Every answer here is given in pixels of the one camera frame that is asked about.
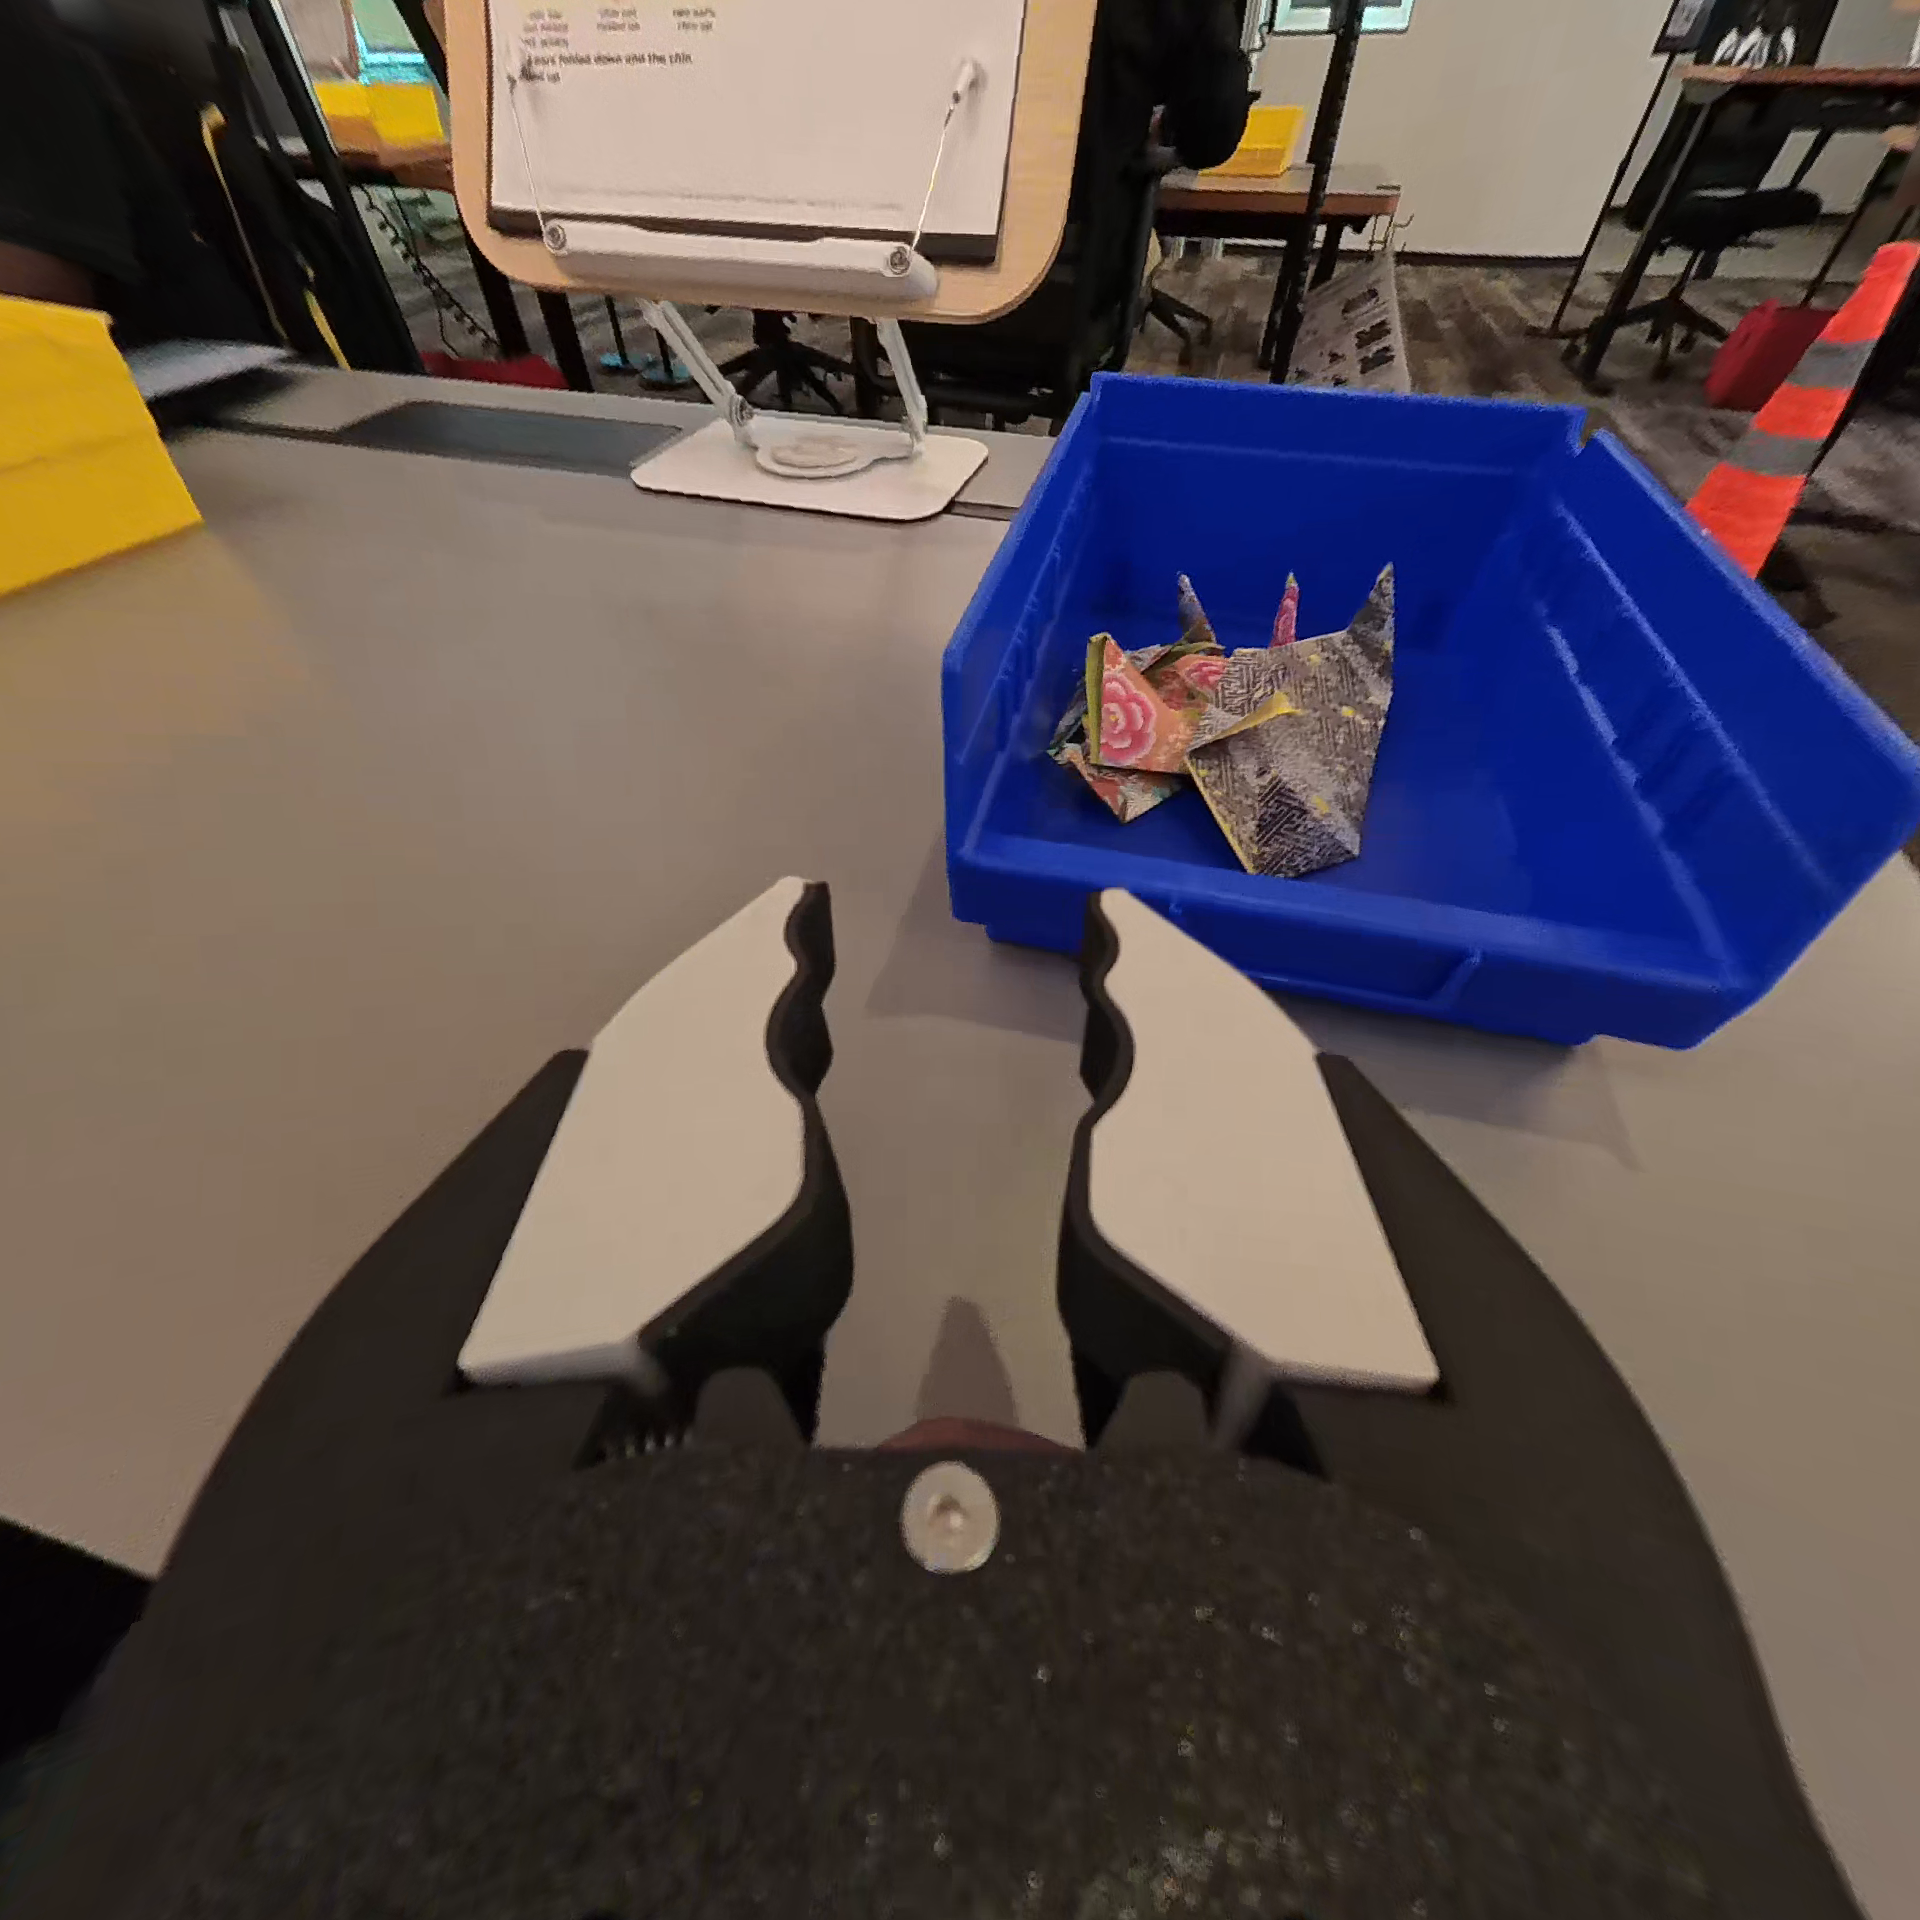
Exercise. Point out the person's dark trousers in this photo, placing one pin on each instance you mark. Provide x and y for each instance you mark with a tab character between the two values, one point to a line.
61	1636

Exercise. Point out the pink floral folded origami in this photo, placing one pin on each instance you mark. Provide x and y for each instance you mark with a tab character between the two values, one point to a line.
1147	704

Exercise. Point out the black office chair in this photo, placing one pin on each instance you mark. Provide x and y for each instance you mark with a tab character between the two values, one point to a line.
1725	224
1142	89

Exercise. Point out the red box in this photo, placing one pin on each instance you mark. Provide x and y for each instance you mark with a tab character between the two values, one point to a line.
1769	359

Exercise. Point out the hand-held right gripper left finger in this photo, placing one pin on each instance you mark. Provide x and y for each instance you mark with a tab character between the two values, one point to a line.
662	1184

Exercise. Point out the wooden desk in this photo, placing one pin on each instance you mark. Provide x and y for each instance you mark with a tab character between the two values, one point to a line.
1799	84
1277	194

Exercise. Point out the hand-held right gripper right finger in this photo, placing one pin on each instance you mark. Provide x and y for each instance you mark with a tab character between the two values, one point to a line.
1243	1201

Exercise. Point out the white instruction sheet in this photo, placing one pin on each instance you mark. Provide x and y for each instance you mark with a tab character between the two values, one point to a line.
751	106

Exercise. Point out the orange traffic cone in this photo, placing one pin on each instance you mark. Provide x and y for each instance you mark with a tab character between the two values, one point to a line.
1799	405

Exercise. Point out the multicoloured floral folded origami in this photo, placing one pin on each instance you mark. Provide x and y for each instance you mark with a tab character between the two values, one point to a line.
1119	788

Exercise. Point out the black patterned origami paper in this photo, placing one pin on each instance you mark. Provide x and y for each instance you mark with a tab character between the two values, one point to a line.
1306	750

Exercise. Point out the printed newspaper sheet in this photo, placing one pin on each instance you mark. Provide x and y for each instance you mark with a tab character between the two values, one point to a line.
1349	329

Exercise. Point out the small yellow bin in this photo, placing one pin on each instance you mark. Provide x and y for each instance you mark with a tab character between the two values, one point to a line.
1257	143
382	112

